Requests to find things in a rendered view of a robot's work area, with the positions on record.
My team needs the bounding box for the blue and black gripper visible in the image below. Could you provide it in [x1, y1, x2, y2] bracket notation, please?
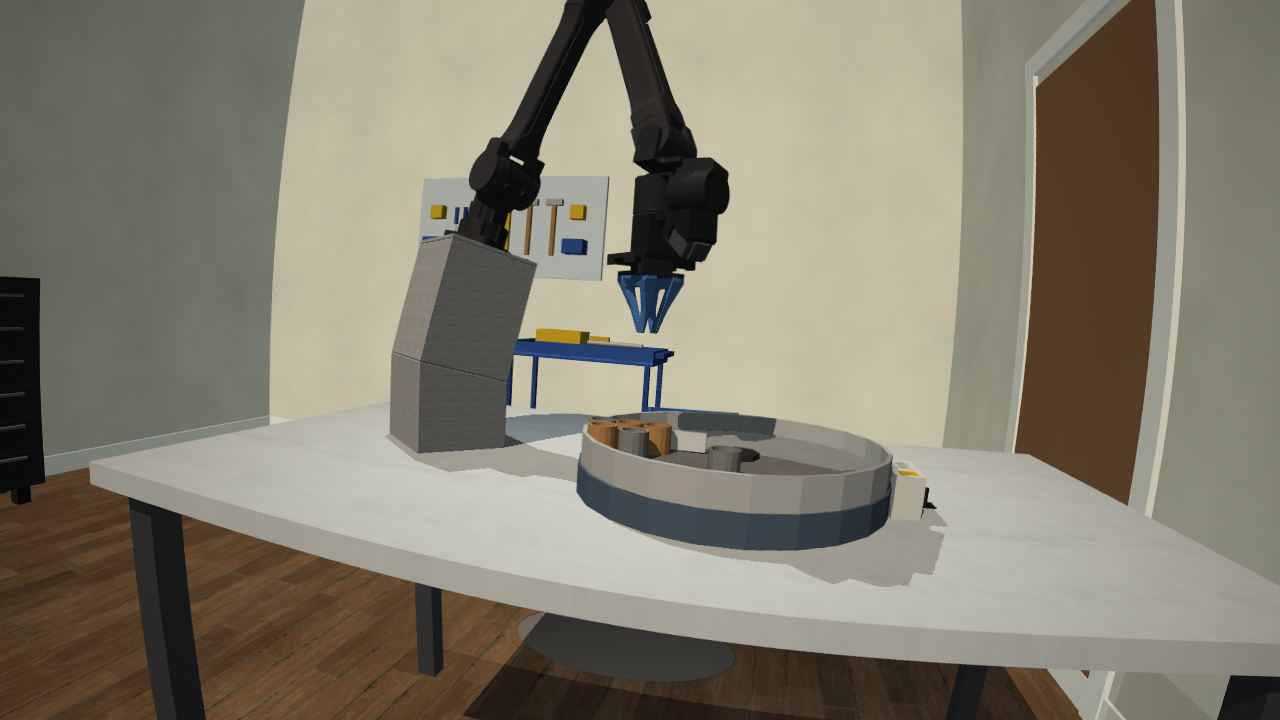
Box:
[607, 220, 696, 334]

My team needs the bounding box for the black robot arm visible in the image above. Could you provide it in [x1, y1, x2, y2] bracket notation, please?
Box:
[444, 0, 730, 263]

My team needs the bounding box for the blue crate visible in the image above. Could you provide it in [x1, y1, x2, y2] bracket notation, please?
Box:
[646, 407, 732, 413]

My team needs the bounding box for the bronze bushing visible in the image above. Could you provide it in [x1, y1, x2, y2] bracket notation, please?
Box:
[643, 421, 672, 456]
[588, 421, 618, 448]
[616, 419, 644, 450]

